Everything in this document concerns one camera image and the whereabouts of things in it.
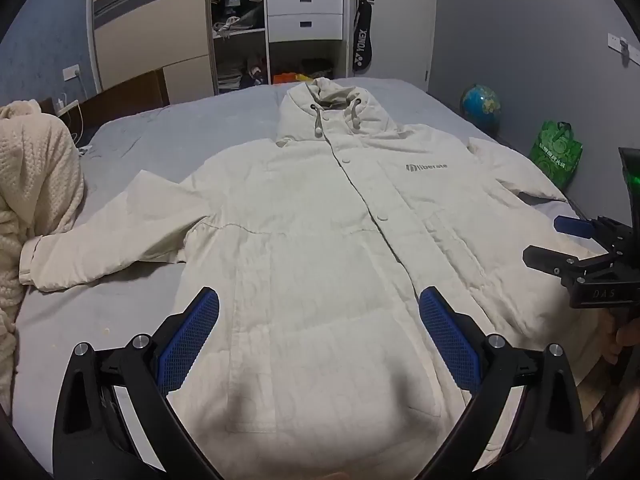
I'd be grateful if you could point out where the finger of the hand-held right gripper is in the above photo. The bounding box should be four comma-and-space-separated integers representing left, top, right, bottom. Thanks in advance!
554, 215, 630, 252
522, 245, 610, 287

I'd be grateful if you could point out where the blue globe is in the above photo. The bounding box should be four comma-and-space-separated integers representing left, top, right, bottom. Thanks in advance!
460, 84, 502, 136

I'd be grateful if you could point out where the green shopping bag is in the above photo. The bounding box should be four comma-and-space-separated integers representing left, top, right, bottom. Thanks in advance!
530, 120, 583, 190

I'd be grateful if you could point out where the brown wooden headboard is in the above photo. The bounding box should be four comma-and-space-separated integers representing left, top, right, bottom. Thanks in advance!
40, 69, 171, 128

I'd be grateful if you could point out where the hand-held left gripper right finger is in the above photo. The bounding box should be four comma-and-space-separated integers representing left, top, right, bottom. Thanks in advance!
419, 286, 588, 480

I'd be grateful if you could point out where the white drawer unit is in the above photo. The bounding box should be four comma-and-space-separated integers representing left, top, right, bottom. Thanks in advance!
264, 0, 347, 86

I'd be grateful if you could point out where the white charger cable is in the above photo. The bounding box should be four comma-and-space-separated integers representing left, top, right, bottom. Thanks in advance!
64, 102, 90, 155

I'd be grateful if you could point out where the white hooded jacket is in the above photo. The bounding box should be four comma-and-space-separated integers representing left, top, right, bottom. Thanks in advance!
19, 77, 608, 480

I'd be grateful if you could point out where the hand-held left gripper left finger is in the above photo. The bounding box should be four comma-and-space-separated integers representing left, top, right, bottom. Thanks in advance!
52, 286, 223, 480

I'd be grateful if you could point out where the beige wardrobe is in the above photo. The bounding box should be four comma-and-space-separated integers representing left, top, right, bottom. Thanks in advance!
86, 0, 358, 106

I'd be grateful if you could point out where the person's right hand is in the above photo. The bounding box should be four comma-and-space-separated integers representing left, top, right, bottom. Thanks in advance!
597, 310, 640, 366

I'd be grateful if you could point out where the cream fleece robe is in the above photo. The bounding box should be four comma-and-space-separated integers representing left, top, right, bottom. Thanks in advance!
0, 99, 86, 406

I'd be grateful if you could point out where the black racket bag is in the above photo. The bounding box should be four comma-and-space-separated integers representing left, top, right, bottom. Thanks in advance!
350, 0, 376, 72

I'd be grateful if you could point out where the grey bed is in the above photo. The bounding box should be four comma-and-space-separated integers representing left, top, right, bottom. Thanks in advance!
10, 76, 608, 480

